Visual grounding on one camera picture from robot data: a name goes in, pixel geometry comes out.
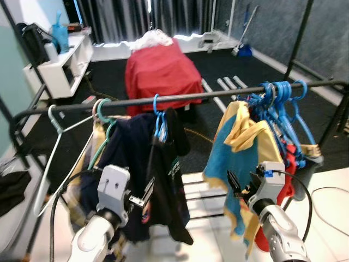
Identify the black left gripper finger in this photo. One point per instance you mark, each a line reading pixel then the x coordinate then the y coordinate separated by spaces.
pixel 148 194

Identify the blue plastic hanger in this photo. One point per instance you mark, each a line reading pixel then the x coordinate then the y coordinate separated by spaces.
pixel 282 90
pixel 303 87
pixel 267 90
pixel 158 128

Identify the white shelf unit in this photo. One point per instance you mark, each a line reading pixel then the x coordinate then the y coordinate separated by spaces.
pixel 60 73

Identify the red garment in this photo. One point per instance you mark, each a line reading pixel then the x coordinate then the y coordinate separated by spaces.
pixel 289 155

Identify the dark striped curtain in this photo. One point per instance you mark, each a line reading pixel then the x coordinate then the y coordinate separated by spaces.
pixel 125 19

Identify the black cloth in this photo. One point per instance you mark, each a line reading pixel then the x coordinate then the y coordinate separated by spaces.
pixel 13 191

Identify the black bag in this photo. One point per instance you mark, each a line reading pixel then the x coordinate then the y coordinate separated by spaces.
pixel 32 43

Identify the navy garment with pink logo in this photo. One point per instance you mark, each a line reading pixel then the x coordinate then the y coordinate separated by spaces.
pixel 131 147

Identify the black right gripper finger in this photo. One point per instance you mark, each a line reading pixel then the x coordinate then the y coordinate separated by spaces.
pixel 233 183
pixel 254 176

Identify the beige striped garment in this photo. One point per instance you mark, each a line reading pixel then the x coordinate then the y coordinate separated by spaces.
pixel 82 180

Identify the pink plastic hanger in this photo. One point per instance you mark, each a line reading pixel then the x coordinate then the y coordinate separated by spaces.
pixel 94 109

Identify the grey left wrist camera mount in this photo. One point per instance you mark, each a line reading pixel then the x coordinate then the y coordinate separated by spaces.
pixel 112 188

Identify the grey box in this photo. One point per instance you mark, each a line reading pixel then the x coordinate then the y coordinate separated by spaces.
pixel 210 42

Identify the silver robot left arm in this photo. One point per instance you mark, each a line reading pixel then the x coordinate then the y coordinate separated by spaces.
pixel 90 240

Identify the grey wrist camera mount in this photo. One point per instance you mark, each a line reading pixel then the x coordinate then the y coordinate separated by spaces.
pixel 270 185
pixel 112 188

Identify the yellow and blue garment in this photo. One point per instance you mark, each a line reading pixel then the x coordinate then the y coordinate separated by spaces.
pixel 229 153

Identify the black garment with green print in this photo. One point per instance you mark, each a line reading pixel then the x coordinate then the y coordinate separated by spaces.
pixel 174 191

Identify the black metal clothes rack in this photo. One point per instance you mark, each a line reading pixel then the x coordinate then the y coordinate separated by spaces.
pixel 212 95

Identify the red cloth cover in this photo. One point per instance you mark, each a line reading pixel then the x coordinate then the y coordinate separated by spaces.
pixel 161 76

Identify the mop with blue head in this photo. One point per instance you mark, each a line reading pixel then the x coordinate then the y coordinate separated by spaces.
pixel 244 50

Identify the white cloth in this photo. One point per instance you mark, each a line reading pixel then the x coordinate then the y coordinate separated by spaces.
pixel 155 39

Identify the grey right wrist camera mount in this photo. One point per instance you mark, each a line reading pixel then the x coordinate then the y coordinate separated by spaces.
pixel 270 185

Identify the turquoise plastic bag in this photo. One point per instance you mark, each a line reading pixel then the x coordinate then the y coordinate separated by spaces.
pixel 61 35

